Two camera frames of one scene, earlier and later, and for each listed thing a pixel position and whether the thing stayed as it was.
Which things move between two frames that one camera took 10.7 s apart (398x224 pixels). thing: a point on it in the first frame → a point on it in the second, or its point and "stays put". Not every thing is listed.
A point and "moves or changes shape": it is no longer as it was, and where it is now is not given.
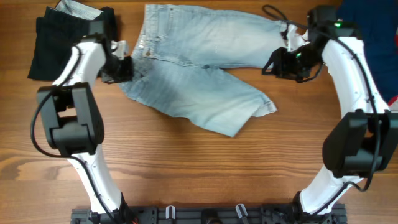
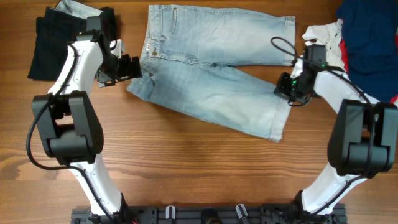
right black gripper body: (295, 64) → (291, 88)
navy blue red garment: (377, 24) stays put
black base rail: (209, 214) stays put
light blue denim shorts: (180, 61) moves or changes shape
